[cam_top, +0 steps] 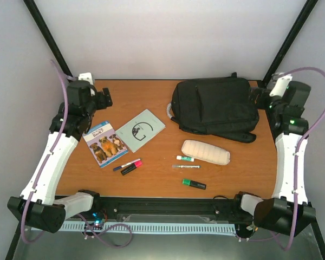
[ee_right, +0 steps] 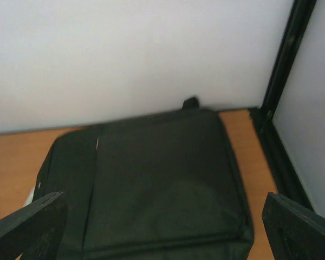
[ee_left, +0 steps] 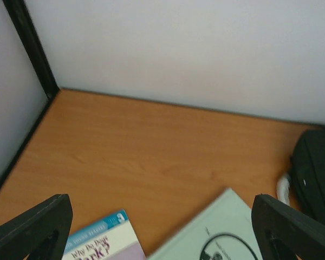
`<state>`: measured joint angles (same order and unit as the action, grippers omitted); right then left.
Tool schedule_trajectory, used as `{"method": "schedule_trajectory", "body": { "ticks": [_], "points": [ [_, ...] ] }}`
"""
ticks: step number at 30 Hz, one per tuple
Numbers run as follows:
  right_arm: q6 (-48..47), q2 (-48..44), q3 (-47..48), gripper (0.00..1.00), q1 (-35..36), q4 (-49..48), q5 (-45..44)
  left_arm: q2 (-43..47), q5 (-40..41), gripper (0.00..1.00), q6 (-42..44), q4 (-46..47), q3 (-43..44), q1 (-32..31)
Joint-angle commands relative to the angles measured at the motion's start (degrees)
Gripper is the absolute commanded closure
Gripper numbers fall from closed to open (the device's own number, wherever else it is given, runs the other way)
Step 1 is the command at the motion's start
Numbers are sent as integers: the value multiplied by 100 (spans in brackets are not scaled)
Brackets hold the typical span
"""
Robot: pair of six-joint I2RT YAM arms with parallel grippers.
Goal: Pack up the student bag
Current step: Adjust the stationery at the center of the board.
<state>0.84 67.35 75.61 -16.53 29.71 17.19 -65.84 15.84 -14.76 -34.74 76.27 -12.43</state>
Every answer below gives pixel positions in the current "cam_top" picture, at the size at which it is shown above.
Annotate black student backpack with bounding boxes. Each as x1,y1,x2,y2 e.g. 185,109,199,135
166,73,259,144

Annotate grey Great Gatsby book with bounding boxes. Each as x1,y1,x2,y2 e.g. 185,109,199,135
115,109,166,153

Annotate beige pencil case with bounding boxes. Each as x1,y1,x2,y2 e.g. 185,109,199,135
181,140,231,165

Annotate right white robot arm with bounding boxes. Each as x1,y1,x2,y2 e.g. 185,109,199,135
234,81,316,236

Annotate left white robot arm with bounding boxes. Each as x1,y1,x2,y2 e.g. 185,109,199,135
7,80,113,233

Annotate dog picture book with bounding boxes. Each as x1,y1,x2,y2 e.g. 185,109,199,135
83,121,128,168

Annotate blue white marker pen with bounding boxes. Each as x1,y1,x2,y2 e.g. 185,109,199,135
113,158,141,171

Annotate pink black highlighter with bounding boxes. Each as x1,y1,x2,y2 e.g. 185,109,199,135
121,160,142,176

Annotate green white marker pen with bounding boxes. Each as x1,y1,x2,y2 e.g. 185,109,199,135
172,165,201,168

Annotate white green glue stick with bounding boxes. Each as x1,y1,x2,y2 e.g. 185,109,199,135
176,155,194,162

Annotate green black highlighter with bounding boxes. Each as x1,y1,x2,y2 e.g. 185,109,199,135
182,179,206,190

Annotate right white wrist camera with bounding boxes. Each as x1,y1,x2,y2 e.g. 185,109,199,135
269,73,293,98

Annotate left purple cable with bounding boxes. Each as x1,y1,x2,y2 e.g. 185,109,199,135
20,60,133,249

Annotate purple cable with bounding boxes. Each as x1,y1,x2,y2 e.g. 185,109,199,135
237,67,325,251
20,60,133,249

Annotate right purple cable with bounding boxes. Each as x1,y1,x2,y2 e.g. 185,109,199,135
237,67,325,251

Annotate right black frame post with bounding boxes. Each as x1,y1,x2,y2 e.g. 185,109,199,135
262,0,319,87

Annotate black frame post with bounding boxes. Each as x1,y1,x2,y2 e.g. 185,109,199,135
262,0,319,87
23,0,72,76

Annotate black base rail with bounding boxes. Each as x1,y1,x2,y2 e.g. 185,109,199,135
81,197,252,224

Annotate left black frame post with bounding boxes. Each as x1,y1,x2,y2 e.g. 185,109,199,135
23,0,72,76

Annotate light blue cable duct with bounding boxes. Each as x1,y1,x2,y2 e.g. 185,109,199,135
59,220,236,236

